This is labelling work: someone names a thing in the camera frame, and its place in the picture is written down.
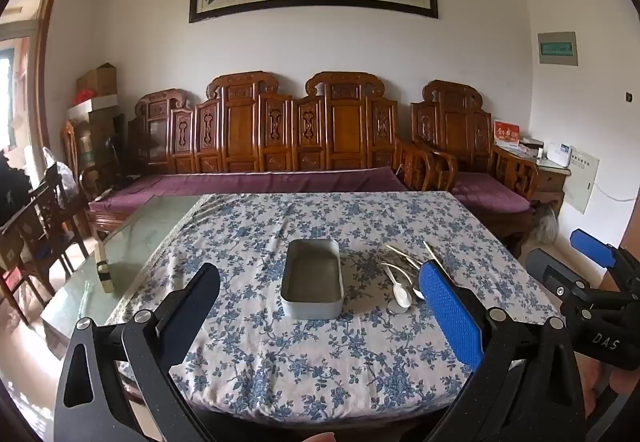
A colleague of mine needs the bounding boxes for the black cloth heap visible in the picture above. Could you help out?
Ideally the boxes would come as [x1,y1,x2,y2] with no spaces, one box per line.
[0,149,31,223]

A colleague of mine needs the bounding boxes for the light wooden chair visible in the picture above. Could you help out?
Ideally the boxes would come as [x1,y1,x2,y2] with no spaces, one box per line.
[60,119,82,175]

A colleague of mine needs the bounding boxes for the white wall panel door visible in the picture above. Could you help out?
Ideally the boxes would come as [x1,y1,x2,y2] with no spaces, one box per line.
[564,149,600,215]

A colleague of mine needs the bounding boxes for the grey wall box green label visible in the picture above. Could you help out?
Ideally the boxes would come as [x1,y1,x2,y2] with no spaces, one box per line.
[537,31,578,67]

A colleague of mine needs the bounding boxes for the carved wooden armchair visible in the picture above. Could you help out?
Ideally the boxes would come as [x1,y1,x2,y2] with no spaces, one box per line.
[411,80,541,257]

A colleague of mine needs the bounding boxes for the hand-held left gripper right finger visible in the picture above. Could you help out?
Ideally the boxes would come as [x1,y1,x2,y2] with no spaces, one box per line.
[418,260,587,442]

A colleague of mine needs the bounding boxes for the person's right hand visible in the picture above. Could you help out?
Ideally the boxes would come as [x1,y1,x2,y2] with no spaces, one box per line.
[582,353,640,424]

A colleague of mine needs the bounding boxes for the small metal utensil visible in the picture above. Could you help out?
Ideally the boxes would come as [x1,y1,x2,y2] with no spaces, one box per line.
[387,297,416,319]

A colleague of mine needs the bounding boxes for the white flat-handled spoon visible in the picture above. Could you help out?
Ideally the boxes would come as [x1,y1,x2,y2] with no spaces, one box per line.
[381,261,421,280]

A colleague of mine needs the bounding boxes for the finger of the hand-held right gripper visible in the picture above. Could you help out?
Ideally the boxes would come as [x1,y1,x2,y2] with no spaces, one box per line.
[570,228,640,279]
[525,248,592,310]

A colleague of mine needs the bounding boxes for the red printed box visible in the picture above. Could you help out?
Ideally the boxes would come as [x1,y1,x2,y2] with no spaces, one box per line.
[493,119,521,145]

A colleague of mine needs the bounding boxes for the wooden chopstick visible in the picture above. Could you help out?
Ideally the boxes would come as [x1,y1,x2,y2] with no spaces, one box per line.
[385,245,422,269]
[424,241,453,284]

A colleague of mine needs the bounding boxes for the clear plastic bag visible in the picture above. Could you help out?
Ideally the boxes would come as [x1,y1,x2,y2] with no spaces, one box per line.
[42,147,76,188]

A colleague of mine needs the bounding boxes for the grey metal tin container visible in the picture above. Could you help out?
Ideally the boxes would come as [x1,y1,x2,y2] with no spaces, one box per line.
[280,239,345,320]

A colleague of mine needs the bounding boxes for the wooden door frame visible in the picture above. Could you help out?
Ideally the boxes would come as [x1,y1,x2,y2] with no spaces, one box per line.
[27,0,61,158]

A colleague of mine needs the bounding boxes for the wooden side table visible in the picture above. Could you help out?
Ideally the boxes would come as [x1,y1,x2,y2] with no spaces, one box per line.
[537,157,571,218]

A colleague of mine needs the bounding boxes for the long purple sofa cushion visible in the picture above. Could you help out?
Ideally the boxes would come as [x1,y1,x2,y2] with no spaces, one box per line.
[89,166,408,213]

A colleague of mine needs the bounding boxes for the white desk device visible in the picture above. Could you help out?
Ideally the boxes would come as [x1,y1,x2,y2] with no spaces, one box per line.
[545,142,572,168]

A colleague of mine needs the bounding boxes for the dark wooden chair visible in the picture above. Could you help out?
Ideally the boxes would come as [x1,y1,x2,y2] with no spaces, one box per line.
[0,202,57,323]
[30,162,92,273]

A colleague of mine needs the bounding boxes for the white flat box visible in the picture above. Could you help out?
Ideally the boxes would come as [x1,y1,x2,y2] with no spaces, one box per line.
[67,96,118,120]

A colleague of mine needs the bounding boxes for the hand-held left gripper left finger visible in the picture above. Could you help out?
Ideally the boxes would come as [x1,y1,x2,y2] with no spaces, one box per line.
[52,262,222,442]

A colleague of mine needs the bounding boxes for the stack of cardboard boxes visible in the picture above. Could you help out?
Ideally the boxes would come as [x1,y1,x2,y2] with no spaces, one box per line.
[75,112,126,168]

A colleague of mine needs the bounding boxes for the wooden spoons and chopsticks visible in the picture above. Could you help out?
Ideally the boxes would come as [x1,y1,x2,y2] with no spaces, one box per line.
[400,267,427,301]

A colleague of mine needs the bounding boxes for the blue floral tablecloth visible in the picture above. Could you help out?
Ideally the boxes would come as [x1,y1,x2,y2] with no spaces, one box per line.
[107,191,561,425]

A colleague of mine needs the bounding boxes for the grey plastic bag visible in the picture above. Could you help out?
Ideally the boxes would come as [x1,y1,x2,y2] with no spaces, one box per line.
[532,205,558,245]

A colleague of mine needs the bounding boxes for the brown cardboard box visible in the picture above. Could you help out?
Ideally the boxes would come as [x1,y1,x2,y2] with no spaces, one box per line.
[76,63,118,98]

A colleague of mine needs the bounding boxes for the carved wooden sofa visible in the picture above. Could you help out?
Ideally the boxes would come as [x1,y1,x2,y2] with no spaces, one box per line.
[80,70,458,243]

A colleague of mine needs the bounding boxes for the purple armchair cushion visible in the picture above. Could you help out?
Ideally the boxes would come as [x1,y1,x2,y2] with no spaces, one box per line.
[450,171,532,213]

